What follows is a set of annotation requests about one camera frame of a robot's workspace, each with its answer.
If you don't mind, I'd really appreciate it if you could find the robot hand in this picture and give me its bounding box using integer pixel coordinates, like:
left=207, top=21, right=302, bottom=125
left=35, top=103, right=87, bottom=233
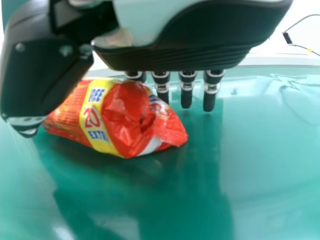
left=0, top=0, right=295, bottom=138

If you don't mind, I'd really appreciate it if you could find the grey cable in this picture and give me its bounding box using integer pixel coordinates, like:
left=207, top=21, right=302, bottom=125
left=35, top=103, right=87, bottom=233
left=281, top=13, right=320, bottom=57

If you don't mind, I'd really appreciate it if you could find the red biscuit packet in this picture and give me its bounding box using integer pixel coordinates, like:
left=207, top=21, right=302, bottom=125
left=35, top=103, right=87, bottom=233
left=41, top=76, right=189, bottom=160

